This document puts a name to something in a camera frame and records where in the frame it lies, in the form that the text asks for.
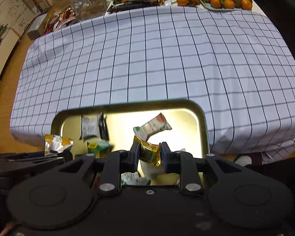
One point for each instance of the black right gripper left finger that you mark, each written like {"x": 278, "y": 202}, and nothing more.
{"x": 111, "y": 168}

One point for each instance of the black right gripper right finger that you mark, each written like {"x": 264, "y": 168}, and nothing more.
{"x": 186, "y": 166}

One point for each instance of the green yellow snack packet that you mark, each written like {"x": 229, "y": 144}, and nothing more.
{"x": 100, "y": 149}

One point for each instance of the green white snack bag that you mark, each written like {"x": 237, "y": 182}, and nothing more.
{"x": 133, "y": 179}

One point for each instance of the pale grey snack bar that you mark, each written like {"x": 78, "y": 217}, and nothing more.
{"x": 150, "y": 171}

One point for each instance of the gold foil candy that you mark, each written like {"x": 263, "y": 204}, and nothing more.
{"x": 148, "y": 152}

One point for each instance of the grey white snack packet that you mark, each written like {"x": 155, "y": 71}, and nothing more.
{"x": 94, "y": 127}

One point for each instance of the white orange hawthorn snack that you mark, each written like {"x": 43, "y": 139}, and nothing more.
{"x": 152, "y": 127}

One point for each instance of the silver yellow snack packet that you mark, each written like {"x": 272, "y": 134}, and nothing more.
{"x": 56, "y": 144}

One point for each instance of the gold metal tray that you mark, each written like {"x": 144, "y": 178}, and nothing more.
{"x": 184, "y": 116}

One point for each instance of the white low cabinet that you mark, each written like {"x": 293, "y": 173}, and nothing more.
{"x": 7, "y": 45}

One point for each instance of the blue checkered tablecloth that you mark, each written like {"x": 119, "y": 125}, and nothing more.
{"x": 235, "y": 65}

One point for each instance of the red snack pile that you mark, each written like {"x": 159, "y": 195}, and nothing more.
{"x": 60, "y": 19}

